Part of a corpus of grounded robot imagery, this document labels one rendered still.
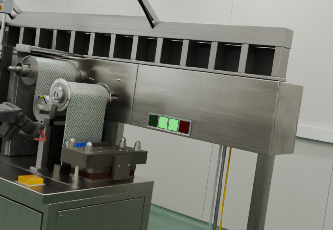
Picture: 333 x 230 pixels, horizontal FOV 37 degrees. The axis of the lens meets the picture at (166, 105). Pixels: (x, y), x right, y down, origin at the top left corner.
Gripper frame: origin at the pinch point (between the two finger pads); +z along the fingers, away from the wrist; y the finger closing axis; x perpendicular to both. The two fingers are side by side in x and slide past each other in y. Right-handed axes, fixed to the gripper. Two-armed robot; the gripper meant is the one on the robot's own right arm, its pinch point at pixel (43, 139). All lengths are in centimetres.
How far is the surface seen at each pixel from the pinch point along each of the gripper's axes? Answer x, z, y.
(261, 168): 31, 50, 75
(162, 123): 33, 30, 31
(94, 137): 15.9, 25.0, 0.9
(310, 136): 142, 231, 15
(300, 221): 81, 274, 16
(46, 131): 5.4, 4.9, -7.2
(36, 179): -17.8, -3.6, 13.7
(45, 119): 9.3, 0.5, -6.5
